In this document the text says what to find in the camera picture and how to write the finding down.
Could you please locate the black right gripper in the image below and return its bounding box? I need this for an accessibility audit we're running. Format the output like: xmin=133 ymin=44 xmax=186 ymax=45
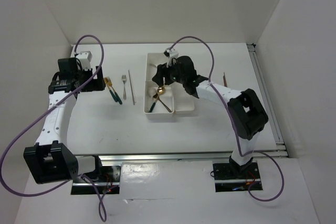
xmin=152 ymin=58 xmax=186 ymax=87

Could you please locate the gold spoon green handle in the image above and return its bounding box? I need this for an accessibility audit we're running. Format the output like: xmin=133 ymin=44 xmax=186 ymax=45
xmin=149 ymin=95 xmax=160 ymax=113

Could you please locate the green handled utensil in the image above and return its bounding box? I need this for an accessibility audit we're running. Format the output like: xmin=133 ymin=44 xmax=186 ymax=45
xmin=103 ymin=77 xmax=122 ymax=104

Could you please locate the dark wooden spoon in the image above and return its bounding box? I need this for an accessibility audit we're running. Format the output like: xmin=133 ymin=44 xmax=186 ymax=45
xmin=157 ymin=97 xmax=172 ymax=113

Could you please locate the white plastic spoon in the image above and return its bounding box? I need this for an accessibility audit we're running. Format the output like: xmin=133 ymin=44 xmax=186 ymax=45
xmin=148 ymin=87 xmax=165 ymax=97

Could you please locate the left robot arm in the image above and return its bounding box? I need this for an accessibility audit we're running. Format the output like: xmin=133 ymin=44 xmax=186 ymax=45
xmin=23 ymin=51 xmax=105 ymax=184

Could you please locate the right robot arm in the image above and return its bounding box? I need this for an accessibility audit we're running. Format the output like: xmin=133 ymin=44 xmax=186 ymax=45
xmin=152 ymin=56 xmax=268 ymax=178

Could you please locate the white narrow tray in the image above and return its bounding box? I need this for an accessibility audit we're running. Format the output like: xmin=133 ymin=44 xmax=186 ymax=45
xmin=173 ymin=85 xmax=195 ymax=114

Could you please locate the white divided utensil tray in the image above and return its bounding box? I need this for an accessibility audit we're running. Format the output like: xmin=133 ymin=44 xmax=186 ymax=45
xmin=144 ymin=53 xmax=174 ymax=120

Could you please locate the silver chopstick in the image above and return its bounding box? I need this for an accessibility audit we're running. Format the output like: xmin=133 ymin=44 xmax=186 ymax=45
xmin=128 ymin=70 xmax=136 ymax=105
xmin=129 ymin=70 xmax=137 ymax=105

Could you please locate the small silver fork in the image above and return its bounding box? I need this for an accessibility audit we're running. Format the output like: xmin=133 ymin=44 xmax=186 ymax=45
xmin=121 ymin=74 xmax=127 ymax=100

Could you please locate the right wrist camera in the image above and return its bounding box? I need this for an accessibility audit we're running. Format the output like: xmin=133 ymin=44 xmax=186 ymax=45
xmin=164 ymin=48 xmax=179 ymax=67

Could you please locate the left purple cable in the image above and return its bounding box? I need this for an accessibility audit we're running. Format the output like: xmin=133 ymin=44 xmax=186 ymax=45
xmin=0 ymin=35 xmax=107 ymax=222

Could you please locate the aluminium side rail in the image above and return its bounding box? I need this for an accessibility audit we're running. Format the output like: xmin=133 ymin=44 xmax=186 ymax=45
xmin=246 ymin=44 xmax=289 ymax=158

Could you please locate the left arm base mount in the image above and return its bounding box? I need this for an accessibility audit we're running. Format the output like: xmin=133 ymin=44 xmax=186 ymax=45
xmin=71 ymin=156 xmax=121 ymax=195

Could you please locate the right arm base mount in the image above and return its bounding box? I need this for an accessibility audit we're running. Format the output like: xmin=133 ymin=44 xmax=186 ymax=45
xmin=210 ymin=162 xmax=263 ymax=193

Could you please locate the aluminium front rail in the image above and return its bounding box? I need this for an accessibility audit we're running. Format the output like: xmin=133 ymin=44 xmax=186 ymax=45
xmin=41 ymin=151 xmax=287 ymax=164

